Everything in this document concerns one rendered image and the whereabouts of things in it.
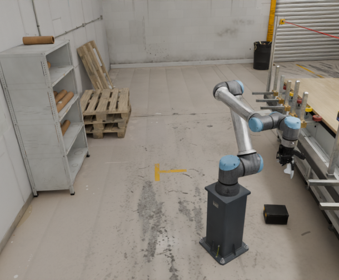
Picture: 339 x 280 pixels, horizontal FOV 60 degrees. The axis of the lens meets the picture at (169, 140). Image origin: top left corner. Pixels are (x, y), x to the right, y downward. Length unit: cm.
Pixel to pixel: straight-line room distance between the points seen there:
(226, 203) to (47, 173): 200
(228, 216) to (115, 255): 103
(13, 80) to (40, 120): 43
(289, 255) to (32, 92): 270
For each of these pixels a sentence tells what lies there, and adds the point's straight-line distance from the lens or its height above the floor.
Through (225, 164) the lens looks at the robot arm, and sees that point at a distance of 220.
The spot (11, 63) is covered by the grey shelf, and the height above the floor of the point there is 147.
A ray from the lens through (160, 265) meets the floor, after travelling 262.
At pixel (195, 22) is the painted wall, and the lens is 920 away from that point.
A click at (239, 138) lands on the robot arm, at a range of 231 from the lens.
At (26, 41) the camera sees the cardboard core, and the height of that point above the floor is 159.
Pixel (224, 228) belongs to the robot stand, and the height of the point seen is 34.
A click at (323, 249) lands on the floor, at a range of 297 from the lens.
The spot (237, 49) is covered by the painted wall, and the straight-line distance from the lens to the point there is 955.
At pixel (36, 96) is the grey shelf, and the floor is 115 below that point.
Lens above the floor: 199
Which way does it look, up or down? 26 degrees down
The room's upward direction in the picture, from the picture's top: 2 degrees counter-clockwise
